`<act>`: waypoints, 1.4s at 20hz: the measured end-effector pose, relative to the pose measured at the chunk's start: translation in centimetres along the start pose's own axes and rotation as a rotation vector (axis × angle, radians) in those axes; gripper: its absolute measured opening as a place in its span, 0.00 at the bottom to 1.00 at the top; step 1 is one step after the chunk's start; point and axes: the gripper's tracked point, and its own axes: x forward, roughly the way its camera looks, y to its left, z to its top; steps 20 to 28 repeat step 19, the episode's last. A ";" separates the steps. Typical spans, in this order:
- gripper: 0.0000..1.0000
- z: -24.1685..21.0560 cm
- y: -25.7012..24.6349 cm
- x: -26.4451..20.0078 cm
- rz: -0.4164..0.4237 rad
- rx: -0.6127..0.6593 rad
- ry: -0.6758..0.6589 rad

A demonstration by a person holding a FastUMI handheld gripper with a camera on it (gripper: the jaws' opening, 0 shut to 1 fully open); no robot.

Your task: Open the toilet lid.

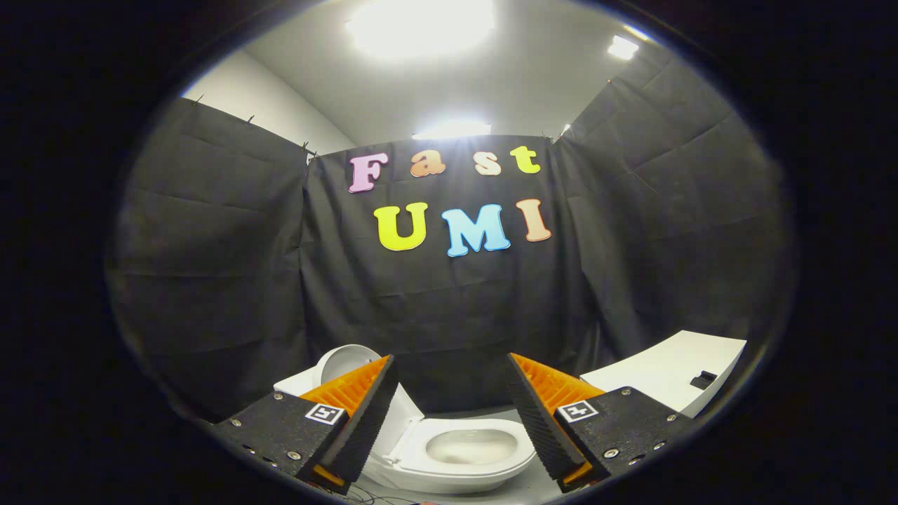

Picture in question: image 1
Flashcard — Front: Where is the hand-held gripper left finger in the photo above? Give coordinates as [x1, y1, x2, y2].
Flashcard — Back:
[209, 355, 399, 496]

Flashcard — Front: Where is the white ceramic toilet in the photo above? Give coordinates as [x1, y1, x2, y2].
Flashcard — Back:
[273, 344, 538, 494]

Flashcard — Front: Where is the white toilet lid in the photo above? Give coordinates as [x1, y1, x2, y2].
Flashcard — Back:
[311, 344, 426, 465]

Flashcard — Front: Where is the thin black cable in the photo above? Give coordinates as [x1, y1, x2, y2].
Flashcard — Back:
[342, 483, 429, 505]

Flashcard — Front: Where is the small square ceiling light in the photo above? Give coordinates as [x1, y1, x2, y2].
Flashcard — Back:
[607, 34, 641, 61]

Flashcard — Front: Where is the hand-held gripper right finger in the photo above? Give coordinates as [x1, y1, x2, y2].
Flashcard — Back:
[505, 353, 693, 494]

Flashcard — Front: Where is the large round ceiling light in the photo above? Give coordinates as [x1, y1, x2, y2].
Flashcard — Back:
[345, 0, 497, 60]

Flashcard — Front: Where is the black backdrop cloth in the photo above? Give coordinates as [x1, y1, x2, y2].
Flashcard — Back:
[105, 53, 795, 425]

